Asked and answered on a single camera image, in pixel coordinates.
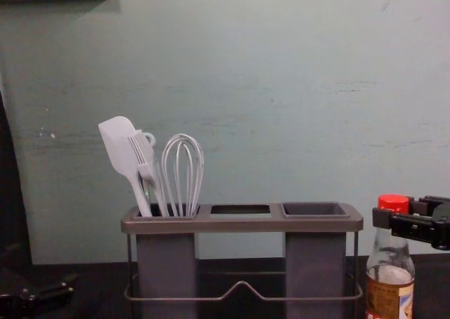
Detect clear glass sauce bottle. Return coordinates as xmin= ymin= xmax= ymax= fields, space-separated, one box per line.
xmin=365 ymin=193 xmax=416 ymax=319

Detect red bottle cap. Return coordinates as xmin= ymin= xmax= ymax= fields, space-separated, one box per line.
xmin=377 ymin=193 xmax=411 ymax=213

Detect grey plastic utensil cup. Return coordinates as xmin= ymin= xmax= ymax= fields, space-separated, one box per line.
xmin=132 ymin=202 xmax=200 ymax=319
xmin=281 ymin=201 xmax=349 ymax=319

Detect grey slotted kitchen tongs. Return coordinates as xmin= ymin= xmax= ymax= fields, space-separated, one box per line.
xmin=127 ymin=129 xmax=170 ymax=217

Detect grey metal utensil rack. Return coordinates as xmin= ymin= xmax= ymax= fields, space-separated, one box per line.
xmin=120 ymin=202 xmax=364 ymax=305

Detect grey silicone spatula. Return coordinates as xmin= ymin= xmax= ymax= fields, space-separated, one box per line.
xmin=98 ymin=115 xmax=153 ymax=217

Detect grey silicone whisk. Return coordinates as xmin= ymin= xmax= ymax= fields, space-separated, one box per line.
xmin=161 ymin=133 xmax=206 ymax=217

